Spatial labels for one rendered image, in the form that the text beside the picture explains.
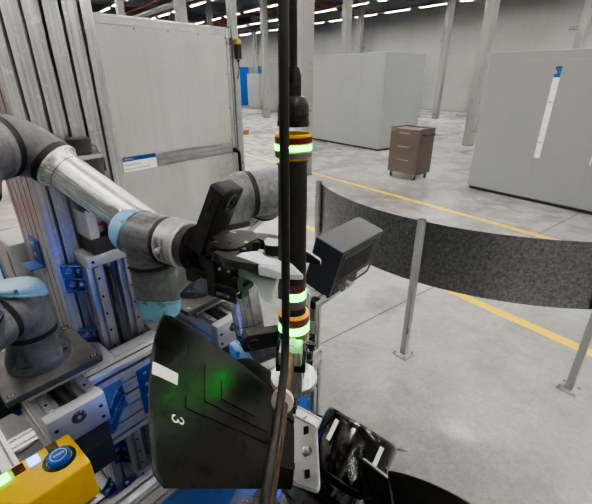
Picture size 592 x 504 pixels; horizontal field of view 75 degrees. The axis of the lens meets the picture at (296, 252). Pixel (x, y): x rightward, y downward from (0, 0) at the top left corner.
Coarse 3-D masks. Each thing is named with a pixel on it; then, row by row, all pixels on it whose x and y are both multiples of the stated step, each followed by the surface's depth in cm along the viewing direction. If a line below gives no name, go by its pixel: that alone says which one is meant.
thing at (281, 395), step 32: (288, 0) 32; (288, 32) 33; (288, 64) 33; (288, 96) 34; (288, 128) 35; (288, 160) 37; (288, 192) 38; (288, 224) 39; (288, 256) 41; (288, 288) 42; (288, 320) 43; (288, 352) 44
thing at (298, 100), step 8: (296, 72) 41; (296, 80) 41; (296, 88) 42; (296, 96) 42; (304, 96) 43; (296, 104) 42; (304, 104) 42; (296, 112) 42; (304, 112) 42; (296, 120) 42; (304, 120) 43; (304, 344) 55
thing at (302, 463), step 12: (300, 420) 56; (300, 432) 54; (312, 432) 57; (300, 444) 53; (312, 444) 55; (300, 456) 52; (312, 456) 54; (300, 468) 51; (312, 468) 53; (300, 480) 50; (312, 480) 52
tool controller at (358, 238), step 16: (352, 224) 135; (368, 224) 138; (320, 240) 123; (336, 240) 124; (352, 240) 126; (368, 240) 130; (320, 256) 125; (336, 256) 121; (352, 256) 125; (368, 256) 137; (320, 272) 127; (336, 272) 123; (352, 272) 133; (320, 288) 130; (336, 288) 129
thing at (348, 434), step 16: (336, 416) 57; (320, 432) 58; (336, 432) 56; (352, 432) 55; (368, 432) 55; (320, 448) 56; (336, 448) 55; (352, 448) 54; (368, 448) 54; (384, 448) 55; (320, 464) 55; (336, 464) 54; (352, 464) 53; (384, 464) 55; (320, 480) 55; (336, 480) 53; (352, 480) 53; (304, 496) 52; (320, 496) 53; (336, 496) 53; (352, 496) 54
